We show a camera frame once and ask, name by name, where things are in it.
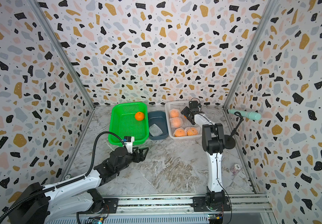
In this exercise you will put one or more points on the small crumpled wrapper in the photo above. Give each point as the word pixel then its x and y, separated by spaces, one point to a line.
pixel 236 168

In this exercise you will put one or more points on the white plastic mesh basket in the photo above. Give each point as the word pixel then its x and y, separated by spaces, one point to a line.
pixel 180 105

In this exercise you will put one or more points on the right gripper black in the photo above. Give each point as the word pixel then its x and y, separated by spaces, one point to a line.
pixel 187 111

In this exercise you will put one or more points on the dark teal plastic bin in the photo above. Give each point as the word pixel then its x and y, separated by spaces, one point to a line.
pixel 159 118

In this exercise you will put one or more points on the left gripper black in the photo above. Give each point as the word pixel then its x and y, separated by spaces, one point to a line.
pixel 142 159

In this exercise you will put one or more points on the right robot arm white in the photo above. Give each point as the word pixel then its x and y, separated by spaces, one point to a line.
pixel 213 143

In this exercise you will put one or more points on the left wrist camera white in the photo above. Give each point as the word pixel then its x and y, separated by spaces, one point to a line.
pixel 128 141

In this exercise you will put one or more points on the green plastic mesh basket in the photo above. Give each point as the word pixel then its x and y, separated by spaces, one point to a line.
pixel 123 122

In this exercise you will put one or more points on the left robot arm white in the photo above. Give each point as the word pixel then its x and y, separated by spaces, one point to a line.
pixel 42 204

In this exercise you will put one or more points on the netted orange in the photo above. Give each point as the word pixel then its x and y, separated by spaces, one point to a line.
pixel 176 122
pixel 180 132
pixel 173 113
pixel 192 131
pixel 188 116

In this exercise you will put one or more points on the green patterned tape roll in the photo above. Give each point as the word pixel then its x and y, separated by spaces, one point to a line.
pixel 67 177

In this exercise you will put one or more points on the black microphone stand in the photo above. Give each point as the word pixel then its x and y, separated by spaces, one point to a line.
pixel 230 142

